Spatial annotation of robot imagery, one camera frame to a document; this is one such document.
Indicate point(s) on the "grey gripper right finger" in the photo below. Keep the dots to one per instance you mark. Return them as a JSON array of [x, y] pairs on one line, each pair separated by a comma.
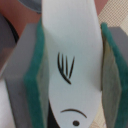
[[115, 76]]

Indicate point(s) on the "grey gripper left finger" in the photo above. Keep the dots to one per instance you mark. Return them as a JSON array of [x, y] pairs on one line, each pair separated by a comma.
[[26, 78]]

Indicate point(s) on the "grey toy frying pan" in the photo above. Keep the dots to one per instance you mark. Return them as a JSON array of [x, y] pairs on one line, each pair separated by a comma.
[[34, 5]]

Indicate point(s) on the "beige woven placemat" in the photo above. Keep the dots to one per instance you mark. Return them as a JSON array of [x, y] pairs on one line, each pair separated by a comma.
[[115, 14]]

